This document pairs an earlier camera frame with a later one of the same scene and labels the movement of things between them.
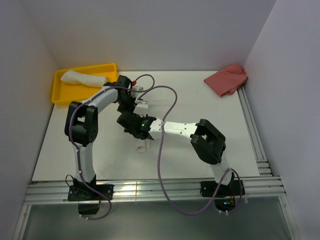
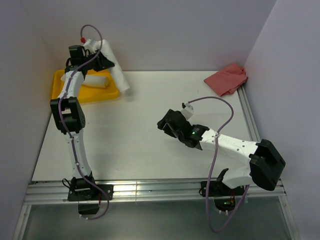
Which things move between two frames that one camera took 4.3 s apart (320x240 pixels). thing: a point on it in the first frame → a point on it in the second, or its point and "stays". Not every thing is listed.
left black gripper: [121, 109] → [103, 62]
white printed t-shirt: [146, 146] → [102, 46]
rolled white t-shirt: [74, 77] stays
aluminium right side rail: [264, 167] stays
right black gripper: [137, 115] → [162, 122]
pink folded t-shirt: [228, 80] stays
